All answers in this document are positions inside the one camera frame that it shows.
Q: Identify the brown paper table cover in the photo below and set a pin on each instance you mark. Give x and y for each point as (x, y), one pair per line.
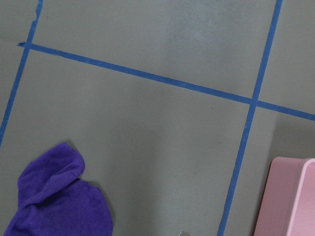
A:
(178, 107)

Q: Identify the purple cloth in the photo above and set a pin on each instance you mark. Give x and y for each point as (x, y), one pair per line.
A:
(53, 200)

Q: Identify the pink plastic bin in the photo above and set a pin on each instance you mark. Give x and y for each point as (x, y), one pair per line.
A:
(288, 204)

